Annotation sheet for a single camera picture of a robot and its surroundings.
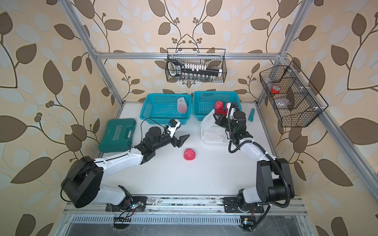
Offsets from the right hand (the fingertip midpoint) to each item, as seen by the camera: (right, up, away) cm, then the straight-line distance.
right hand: (213, 114), depth 85 cm
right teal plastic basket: (-4, +11, +34) cm, 36 cm away
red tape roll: (+34, +14, -5) cm, 37 cm away
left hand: (-18, -8, -6) cm, 20 cm away
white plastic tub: (0, -17, +6) cm, 18 cm away
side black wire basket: (+40, +6, -12) cm, 42 cm away
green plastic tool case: (-62, -14, +11) cm, 64 cm away
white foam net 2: (-2, -4, +8) cm, 9 cm away
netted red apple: (+7, +4, -7) cm, 10 cm away
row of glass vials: (-9, +23, +3) cm, 25 cm away
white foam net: (0, -11, +8) cm, 14 cm away
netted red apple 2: (-20, +7, +22) cm, 31 cm away
